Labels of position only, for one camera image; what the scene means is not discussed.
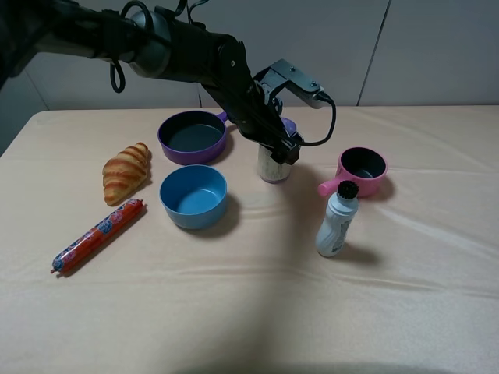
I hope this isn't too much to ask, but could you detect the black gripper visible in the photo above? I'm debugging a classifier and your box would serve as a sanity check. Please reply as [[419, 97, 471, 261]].
[[204, 38, 301, 165]]

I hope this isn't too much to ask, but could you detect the purple lid white canister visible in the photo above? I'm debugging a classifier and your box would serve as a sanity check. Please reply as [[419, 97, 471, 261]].
[[257, 116, 299, 185]]

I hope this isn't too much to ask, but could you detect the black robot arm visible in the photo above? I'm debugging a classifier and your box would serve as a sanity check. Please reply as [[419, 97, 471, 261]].
[[1, 1, 299, 164]]

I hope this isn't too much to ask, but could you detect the pink saucepan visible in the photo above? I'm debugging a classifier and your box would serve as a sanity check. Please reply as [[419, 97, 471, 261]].
[[317, 146, 388, 198]]

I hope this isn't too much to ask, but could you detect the white bottle black cap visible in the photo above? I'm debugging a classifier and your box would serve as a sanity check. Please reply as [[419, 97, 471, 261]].
[[315, 181, 359, 257]]

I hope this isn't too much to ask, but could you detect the purple frying pan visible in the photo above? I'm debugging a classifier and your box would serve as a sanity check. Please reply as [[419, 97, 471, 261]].
[[157, 111, 228, 165]]

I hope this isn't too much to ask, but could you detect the blue plastic bowl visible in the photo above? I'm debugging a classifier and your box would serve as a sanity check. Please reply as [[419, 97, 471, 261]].
[[159, 164, 228, 230]]

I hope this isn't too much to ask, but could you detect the golden croissant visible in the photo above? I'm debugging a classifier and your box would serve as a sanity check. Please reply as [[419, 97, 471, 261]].
[[102, 142, 150, 206]]

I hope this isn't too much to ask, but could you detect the orange wrapped sausage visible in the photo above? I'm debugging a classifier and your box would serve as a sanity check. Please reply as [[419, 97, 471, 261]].
[[50, 199, 145, 274]]

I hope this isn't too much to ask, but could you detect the black camera cable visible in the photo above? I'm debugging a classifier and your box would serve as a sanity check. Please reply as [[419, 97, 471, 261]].
[[299, 92, 337, 147]]

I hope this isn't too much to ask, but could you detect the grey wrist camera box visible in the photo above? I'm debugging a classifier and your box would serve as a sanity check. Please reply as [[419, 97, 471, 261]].
[[253, 58, 325, 109]]

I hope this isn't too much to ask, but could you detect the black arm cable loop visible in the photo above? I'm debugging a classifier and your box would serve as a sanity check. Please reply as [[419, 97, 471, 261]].
[[108, 58, 126, 94]]

